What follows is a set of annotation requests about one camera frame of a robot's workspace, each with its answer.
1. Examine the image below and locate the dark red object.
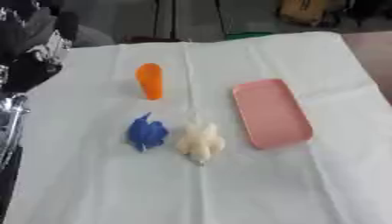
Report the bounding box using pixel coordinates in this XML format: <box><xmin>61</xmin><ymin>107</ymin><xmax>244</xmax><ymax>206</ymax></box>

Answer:
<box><xmin>121</xmin><ymin>35</ymin><xmax>187</xmax><ymax>45</ymax></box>

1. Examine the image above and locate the orange toy carrot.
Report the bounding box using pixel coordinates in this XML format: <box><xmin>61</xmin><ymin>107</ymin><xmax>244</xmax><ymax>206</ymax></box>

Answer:
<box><xmin>133</xmin><ymin>62</ymin><xmax>165</xmax><ymax>102</ymax></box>

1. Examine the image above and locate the blue soft toy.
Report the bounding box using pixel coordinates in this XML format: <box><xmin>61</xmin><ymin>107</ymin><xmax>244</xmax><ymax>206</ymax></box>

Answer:
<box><xmin>125</xmin><ymin>111</ymin><xmax>171</xmax><ymax>153</ymax></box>

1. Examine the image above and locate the pink rectangular tray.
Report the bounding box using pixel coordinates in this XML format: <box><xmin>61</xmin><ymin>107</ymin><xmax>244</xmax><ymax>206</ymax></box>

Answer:
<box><xmin>231</xmin><ymin>78</ymin><xmax>316</xmax><ymax>151</ymax></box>

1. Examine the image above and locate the yellow bag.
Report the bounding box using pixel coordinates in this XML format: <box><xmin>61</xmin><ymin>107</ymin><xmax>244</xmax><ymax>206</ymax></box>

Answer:
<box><xmin>276</xmin><ymin>0</ymin><xmax>334</xmax><ymax>26</ymax></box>

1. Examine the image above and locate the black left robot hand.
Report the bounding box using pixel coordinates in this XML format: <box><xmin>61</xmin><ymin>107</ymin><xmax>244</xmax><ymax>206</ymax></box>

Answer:
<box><xmin>0</xmin><ymin>11</ymin><xmax>81</xmax><ymax>95</ymax></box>

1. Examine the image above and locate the black tripod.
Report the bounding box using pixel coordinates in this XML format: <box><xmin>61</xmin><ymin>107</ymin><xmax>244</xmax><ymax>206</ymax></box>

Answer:
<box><xmin>151</xmin><ymin>0</ymin><xmax>233</xmax><ymax>40</ymax></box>

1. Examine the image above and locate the cream soft toy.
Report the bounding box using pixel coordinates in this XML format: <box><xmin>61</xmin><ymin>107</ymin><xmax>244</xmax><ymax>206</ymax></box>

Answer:
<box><xmin>174</xmin><ymin>122</ymin><xmax>227</xmax><ymax>167</ymax></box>

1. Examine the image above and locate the green object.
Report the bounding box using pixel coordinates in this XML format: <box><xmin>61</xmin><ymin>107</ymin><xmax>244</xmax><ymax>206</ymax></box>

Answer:
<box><xmin>225</xmin><ymin>31</ymin><xmax>275</xmax><ymax>41</ymax></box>

